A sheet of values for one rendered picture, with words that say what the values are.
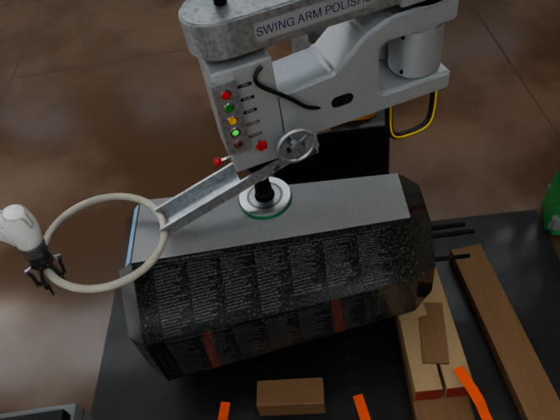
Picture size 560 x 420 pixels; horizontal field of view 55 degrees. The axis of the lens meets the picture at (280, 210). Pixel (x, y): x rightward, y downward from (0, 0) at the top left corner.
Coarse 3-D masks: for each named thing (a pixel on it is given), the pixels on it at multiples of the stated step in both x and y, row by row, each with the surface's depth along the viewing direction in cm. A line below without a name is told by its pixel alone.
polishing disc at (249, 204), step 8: (272, 184) 225; (280, 184) 224; (248, 192) 223; (280, 192) 221; (288, 192) 220; (240, 200) 221; (248, 200) 221; (256, 200) 220; (272, 200) 219; (280, 200) 218; (288, 200) 218; (248, 208) 218; (256, 208) 217; (264, 208) 216; (272, 208) 216; (280, 208) 215; (256, 216) 216; (264, 216) 215
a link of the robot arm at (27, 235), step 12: (12, 204) 177; (0, 216) 174; (12, 216) 173; (24, 216) 175; (0, 228) 176; (12, 228) 174; (24, 228) 176; (36, 228) 180; (0, 240) 180; (12, 240) 178; (24, 240) 178; (36, 240) 181
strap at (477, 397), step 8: (456, 368) 228; (464, 368) 227; (464, 376) 225; (464, 384) 223; (472, 384) 222; (472, 392) 220; (480, 392) 220; (360, 400) 244; (472, 400) 219; (480, 400) 219; (224, 408) 250; (360, 408) 242; (480, 408) 219; (224, 416) 248; (360, 416) 240; (368, 416) 239; (480, 416) 219; (488, 416) 221
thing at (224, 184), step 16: (208, 176) 211; (224, 176) 213; (256, 176) 204; (192, 192) 213; (208, 192) 213; (224, 192) 204; (240, 192) 207; (160, 208) 213; (176, 208) 215; (192, 208) 205; (208, 208) 207; (176, 224) 206
